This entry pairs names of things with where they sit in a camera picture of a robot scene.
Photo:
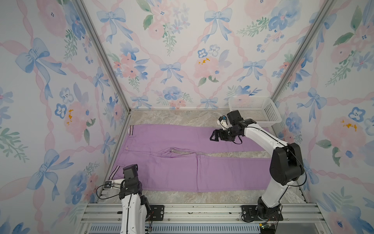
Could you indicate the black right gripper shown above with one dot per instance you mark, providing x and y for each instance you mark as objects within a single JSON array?
[{"x": 222, "y": 137}]

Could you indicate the purple long pants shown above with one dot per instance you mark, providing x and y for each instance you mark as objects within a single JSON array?
[{"x": 184, "y": 159}]

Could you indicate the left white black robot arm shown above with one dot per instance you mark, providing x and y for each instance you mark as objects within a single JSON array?
[{"x": 135, "y": 207}]

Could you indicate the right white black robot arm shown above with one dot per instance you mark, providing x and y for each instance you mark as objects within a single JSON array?
[{"x": 285, "y": 168}]

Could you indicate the white plastic perforated basket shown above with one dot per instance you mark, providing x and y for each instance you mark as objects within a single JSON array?
[{"x": 261, "y": 109}]

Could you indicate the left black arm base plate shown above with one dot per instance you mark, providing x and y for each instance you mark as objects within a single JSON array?
[{"x": 157, "y": 213}]

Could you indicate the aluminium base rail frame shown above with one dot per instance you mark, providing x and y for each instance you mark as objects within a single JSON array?
[{"x": 208, "y": 219}]

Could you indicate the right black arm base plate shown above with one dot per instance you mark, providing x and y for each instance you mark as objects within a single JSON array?
[{"x": 260, "y": 212}]

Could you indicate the right aluminium corner post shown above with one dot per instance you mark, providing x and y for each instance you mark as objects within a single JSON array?
[{"x": 312, "y": 32}]

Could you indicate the aluminium corner post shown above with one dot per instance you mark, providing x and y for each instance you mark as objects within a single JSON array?
[
  {"x": 312, "y": 32},
  {"x": 87, "y": 22}
]

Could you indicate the left aluminium corner post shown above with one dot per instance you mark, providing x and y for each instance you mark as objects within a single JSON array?
[{"x": 87, "y": 22}]

